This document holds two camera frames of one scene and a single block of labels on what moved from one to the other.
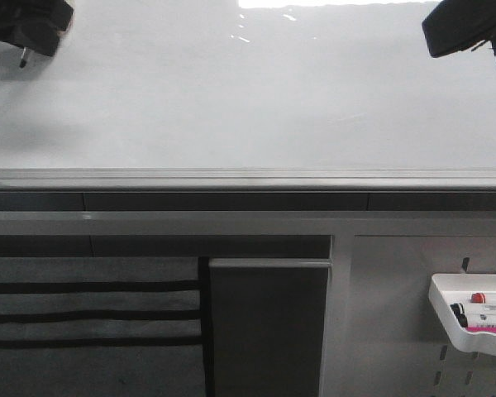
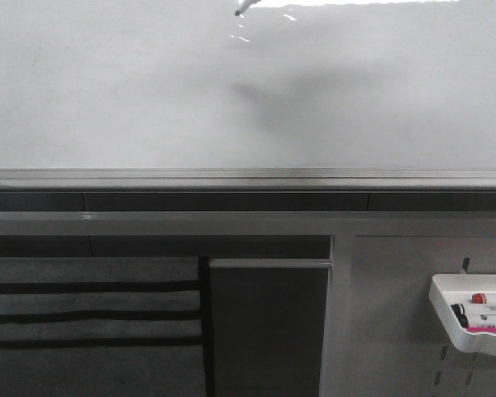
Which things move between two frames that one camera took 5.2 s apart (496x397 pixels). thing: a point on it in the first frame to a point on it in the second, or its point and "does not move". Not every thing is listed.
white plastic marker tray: [475, 310] does not move
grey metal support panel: [268, 320] does not move
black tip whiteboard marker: [22, 61] to [244, 6]
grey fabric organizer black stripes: [97, 327] does not move
